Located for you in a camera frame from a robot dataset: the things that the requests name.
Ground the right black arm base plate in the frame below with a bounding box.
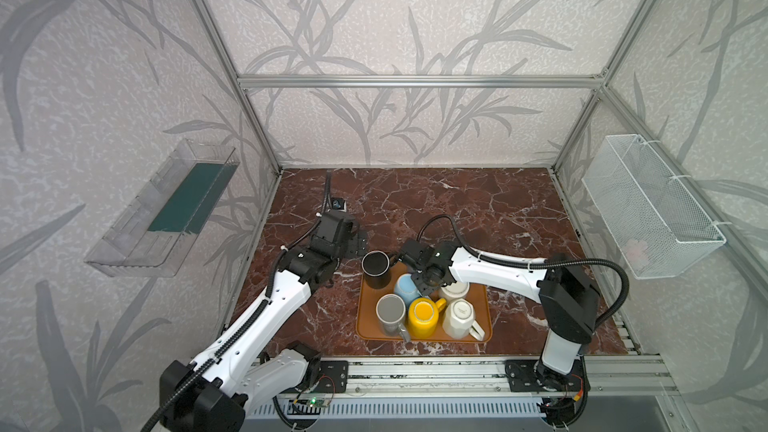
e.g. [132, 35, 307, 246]
[504, 357, 590, 396]

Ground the grey mug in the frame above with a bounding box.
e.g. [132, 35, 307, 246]
[375, 294, 411, 342]

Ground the aluminium front rail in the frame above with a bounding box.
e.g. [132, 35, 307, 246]
[251, 355, 679, 400]

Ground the white wire mesh basket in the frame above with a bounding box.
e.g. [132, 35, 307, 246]
[582, 134, 727, 280]

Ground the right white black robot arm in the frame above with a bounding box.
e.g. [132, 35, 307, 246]
[396, 214, 630, 377]

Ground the light blue mug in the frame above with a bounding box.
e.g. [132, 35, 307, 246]
[394, 273, 422, 307]

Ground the cream round mug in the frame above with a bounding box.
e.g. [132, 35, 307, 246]
[438, 282, 471, 303]

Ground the black mug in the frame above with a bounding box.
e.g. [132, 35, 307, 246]
[361, 251, 391, 290]

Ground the yellow mug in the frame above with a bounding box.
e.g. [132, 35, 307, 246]
[407, 297, 448, 339]

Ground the pink item in basket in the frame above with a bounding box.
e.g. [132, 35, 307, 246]
[622, 239, 650, 272]

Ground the brown rectangular tray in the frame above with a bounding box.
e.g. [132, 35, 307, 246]
[356, 263, 492, 343]

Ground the clear plastic wall bin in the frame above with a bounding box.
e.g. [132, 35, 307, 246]
[85, 139, 240, 278]

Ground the white faceted mug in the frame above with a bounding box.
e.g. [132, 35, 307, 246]
[442, 299, 486, 341]

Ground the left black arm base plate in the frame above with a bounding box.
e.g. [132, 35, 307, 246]
[297, 360, 349, 394]

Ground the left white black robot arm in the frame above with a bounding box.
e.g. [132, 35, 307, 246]
[142, 183, 367, 431]

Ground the green circuit board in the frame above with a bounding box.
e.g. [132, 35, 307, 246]
[290, 396, 333, 414]

